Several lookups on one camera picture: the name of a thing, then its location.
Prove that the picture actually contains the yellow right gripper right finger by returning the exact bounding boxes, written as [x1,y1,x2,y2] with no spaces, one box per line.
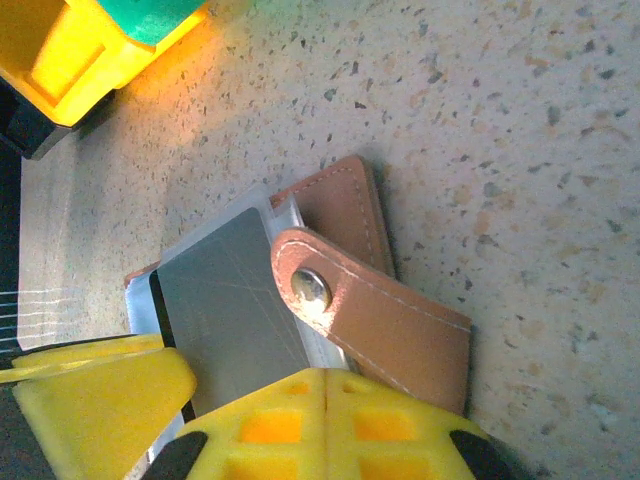
[324,368,506,480]

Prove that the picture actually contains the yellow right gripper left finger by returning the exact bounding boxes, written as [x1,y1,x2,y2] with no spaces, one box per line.
[174,368,329,480]

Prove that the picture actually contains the tan leather card holder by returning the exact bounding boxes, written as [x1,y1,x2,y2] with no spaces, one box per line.
[122,153,474,471]

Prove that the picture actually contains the dark grey credit card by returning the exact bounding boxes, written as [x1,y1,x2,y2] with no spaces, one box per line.
[148,206,314,419]

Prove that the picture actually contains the yellow plastic bin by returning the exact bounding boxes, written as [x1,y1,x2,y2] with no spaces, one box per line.
[0,0,211,127]

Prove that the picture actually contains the green plastic bin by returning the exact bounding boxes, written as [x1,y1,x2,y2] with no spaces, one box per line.
[97,0,214,46]

